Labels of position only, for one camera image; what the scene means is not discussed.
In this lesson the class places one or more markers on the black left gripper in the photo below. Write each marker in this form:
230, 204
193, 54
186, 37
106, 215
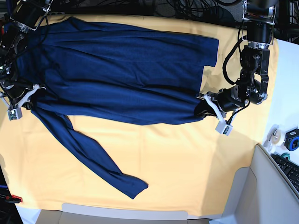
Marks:
223, 100

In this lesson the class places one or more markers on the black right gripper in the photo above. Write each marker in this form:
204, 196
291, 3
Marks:
18, 94

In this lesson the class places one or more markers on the blue long-sleeve shirt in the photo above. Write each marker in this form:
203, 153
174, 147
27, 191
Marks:
117, 72

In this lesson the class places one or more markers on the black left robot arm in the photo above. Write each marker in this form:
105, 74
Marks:
251, 87

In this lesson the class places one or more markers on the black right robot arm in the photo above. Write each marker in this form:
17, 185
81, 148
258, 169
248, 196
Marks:
26, 16

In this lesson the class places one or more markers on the white tape dispenser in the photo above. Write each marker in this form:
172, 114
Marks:
275, 138

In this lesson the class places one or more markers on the yellow table cloth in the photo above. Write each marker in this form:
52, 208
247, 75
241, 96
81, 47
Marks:
188, 167

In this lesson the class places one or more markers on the blue black tape measure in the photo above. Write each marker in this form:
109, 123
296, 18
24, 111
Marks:
292, 139

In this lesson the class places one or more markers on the green tape roll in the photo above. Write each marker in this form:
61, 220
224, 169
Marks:
286, 156

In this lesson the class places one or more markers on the black power strip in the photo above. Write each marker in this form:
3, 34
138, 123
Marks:
56, 13

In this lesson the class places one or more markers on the black keyboard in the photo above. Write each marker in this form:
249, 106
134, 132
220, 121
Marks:
288, 171

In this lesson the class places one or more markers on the red black clamp lower left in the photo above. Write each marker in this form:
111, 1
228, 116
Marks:
13, 199

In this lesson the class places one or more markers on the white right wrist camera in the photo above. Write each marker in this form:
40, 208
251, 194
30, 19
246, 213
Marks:
14, 114

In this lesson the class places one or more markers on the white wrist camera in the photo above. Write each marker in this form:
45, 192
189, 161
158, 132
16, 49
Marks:
14, 114
223, 128

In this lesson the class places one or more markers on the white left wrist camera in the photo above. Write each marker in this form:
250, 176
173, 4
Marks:
223, 128

